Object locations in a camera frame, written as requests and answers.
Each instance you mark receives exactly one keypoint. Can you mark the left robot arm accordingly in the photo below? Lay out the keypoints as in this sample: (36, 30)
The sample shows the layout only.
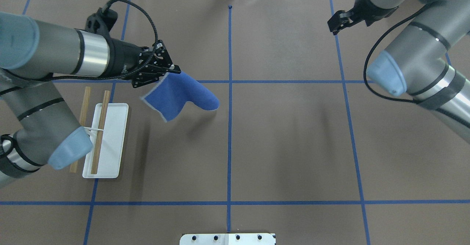
(32, 51)

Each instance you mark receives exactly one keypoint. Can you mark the blue microfiber towel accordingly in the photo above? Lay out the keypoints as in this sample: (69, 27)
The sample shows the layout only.
(169, 96)

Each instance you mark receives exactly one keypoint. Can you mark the white towel rack base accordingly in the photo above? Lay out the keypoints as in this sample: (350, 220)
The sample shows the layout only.
(112, 144)

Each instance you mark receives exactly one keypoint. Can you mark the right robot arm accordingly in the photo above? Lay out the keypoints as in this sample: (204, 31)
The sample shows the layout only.
(412, 68)

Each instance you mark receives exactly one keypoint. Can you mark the left wooden rack rod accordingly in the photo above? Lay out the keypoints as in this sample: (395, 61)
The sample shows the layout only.
(100, 132)

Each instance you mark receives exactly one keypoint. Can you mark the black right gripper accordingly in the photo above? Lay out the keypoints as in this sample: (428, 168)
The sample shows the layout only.
(368, 13)

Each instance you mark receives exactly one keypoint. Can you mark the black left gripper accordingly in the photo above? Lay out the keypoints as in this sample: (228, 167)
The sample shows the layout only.
(125, 60)

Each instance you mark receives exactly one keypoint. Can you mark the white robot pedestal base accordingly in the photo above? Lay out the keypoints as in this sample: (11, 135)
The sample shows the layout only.
(228, 239)

